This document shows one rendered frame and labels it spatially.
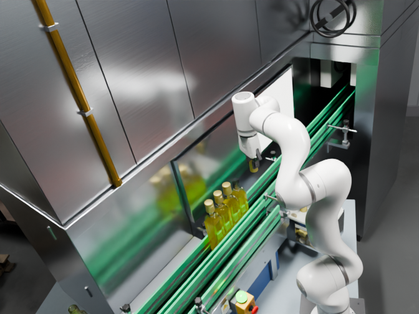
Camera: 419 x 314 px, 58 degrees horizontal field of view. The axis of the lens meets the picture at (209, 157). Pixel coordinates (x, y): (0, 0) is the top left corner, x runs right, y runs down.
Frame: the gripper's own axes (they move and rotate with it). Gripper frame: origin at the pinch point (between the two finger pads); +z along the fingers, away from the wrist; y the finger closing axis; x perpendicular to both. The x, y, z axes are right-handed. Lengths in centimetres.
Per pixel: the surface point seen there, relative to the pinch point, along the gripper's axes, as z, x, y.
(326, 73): 10, 87, -50
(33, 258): 134, -132, -167
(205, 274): 23.1, -39.3, 19.6
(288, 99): 5, 47, -35
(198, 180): 1.2, -23.1, -6.7
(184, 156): -14.5, -26.6, -5.4
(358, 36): -19, 85, -25
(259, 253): 30.5, -14.3, 19.4
